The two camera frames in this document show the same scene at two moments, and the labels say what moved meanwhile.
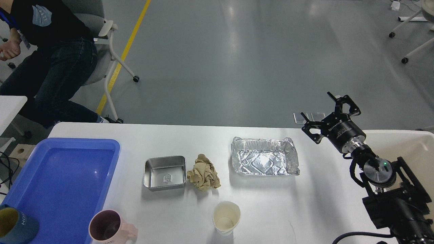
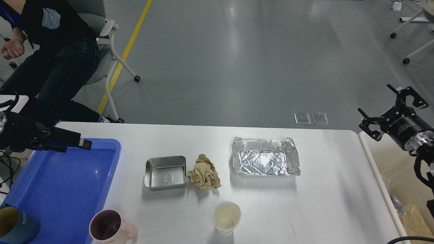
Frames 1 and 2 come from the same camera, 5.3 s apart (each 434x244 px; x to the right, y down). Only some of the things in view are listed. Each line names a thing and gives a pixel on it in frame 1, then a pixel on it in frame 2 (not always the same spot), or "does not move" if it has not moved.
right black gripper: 343,133 → 407,128
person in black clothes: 59,56 does not move
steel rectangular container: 165,173 does not move
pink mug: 107,227 does not move
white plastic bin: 416,147 → 365,212
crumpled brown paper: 203,175 does not move
